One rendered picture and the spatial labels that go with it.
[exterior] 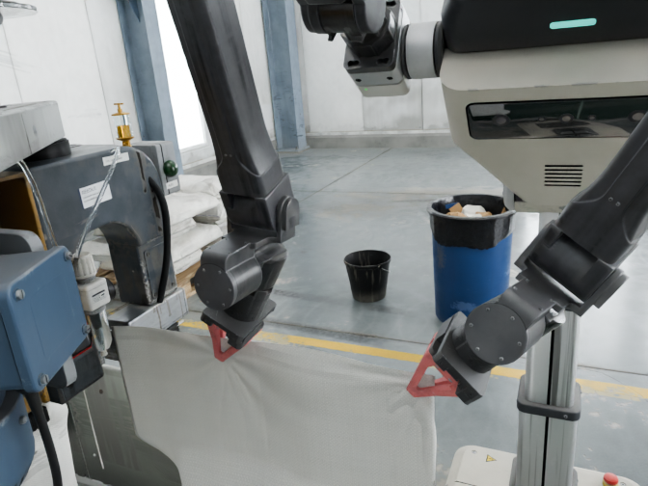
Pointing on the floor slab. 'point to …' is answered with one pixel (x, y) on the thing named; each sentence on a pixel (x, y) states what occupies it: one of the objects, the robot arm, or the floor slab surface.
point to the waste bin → (470, 253)
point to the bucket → (367, 274)
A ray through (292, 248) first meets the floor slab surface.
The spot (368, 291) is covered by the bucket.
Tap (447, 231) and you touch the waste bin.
